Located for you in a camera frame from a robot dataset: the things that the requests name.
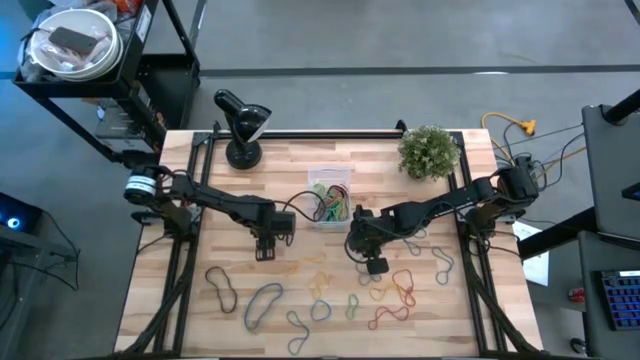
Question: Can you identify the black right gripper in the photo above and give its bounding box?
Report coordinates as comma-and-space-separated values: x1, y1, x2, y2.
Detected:
344, 203, 401, 276

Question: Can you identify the red rubber band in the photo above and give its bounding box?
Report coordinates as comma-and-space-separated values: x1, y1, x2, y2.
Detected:
366, 305, 411, 332
390, 268, 418, 309

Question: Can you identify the potted green plant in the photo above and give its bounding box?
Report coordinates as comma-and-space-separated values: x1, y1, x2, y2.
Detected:
397, 124, 462, 182

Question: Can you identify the black side stand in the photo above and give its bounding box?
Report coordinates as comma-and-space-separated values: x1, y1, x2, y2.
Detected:
0, 232, 81, 360

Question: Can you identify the yellow extension cord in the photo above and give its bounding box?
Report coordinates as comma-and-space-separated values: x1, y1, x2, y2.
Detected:
480, 111, 539, 176

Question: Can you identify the black rubber band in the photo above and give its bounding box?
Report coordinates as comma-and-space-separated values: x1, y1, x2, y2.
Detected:
204, 265, 239, 316
311, 183, 352, 225

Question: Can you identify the red packet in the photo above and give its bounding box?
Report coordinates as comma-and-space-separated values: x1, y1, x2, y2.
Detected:
110, 0, 142, 15

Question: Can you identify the clear plastic bin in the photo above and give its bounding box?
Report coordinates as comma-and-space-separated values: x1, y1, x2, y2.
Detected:
307, 166, 352, 230

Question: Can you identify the white paper sheet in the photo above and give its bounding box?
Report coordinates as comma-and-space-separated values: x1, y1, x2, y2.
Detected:
510, 221, 550, 287

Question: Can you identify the black desk lamp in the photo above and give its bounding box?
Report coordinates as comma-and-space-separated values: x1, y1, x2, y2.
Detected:
213, 88, 273, 171

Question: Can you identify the clear plastic bag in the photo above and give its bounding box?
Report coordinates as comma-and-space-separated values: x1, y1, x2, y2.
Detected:
34, 29, 111, 71

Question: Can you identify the black computer with blue light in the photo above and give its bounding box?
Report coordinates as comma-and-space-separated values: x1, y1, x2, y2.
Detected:
0, 192, 45, 236

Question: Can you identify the yellow rubber band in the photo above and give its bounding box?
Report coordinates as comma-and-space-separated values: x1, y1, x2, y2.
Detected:
284, 253, 328, 276
368, 281, 402, 303
307, 270, 336, 301

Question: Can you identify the white bowl with items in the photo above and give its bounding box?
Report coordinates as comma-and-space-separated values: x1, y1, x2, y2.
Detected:
28, 8, 124, 83

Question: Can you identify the dark smartphone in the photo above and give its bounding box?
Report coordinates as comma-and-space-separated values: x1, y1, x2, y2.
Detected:
47, 25, 99, 56

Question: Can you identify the blue rubber band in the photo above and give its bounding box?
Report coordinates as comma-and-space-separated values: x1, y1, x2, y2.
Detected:
242, 282, 285, 333
285, 310, 312, 357
309, 298, 333, 323
355, 261, 383, 288
430, 245, 456, 287
401, 229, 424, 258

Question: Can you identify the white cart label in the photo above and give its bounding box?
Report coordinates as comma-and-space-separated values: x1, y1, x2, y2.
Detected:
134, 4, 153, 45

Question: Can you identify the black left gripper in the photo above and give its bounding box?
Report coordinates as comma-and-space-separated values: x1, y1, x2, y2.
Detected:
247, 198, 297, 262

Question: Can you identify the black keyboard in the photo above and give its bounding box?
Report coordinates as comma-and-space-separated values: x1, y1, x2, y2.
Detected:
593, 268, 640, 332

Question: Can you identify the grey side table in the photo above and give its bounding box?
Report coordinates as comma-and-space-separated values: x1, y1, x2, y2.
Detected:
581, 88, 640, 241

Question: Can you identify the dark low desk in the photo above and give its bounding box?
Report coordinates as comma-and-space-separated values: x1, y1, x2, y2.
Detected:
577, 230, 640, 360

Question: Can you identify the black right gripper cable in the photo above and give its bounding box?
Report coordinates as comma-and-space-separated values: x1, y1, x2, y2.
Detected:
343, 233, 370, 266

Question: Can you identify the black utility cart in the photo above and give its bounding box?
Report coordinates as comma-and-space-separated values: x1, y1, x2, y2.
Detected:
12, 0, 202, 164

